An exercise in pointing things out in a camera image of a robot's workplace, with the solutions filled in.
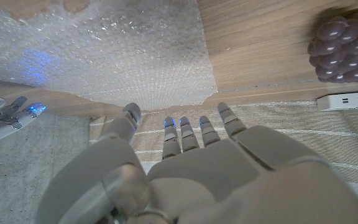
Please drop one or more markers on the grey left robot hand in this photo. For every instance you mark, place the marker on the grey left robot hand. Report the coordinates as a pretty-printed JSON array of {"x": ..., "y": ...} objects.
[{"x": 213, "y": 180}]

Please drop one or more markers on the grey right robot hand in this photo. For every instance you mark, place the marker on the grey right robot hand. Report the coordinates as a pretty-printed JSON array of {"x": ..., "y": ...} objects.
[{"x": 2, "y": 121}]

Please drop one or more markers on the clear bubble wrap sheet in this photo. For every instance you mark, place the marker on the clear bubble wrap sheet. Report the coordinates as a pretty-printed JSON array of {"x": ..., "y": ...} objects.
[{"x": 110, "y": 53}]

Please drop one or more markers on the purple toy grapes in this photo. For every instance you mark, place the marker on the purple toy grapes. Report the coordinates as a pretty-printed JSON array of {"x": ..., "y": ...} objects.
[{"x": 343, "y": 49}]

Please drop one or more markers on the white power strip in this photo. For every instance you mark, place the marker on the white power strip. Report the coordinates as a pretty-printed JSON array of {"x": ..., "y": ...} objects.
[{"x": 346, "y": 100}]

